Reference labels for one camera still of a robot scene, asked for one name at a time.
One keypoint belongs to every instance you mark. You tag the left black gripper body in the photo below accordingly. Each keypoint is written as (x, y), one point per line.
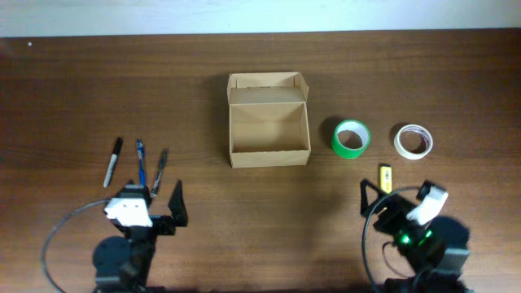
(161, 224)

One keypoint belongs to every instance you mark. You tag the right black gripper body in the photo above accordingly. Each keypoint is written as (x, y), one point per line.
(387, 216)

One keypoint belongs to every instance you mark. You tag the yellow highlighter marker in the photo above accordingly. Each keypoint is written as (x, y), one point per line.
(385, 177)

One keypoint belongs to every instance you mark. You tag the green tape roll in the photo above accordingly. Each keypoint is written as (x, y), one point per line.
(350, 139)

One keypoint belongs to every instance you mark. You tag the cream masking tape roll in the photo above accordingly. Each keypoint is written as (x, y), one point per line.
(413, 142)

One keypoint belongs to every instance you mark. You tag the black and white permanent marker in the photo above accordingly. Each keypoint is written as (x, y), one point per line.
(112, 162)

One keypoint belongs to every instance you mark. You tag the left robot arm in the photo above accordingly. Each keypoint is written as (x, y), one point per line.
(123, 262)

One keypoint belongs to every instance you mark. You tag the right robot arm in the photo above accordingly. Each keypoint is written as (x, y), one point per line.
(435, 246)

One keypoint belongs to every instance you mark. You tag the black clear gel pen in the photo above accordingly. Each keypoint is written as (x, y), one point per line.
(158, 177)

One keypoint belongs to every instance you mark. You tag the blue gel pen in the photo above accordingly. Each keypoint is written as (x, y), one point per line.
(141, 166)

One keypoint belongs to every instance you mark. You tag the open cardboard box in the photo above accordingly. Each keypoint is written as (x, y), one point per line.
(268, 119)

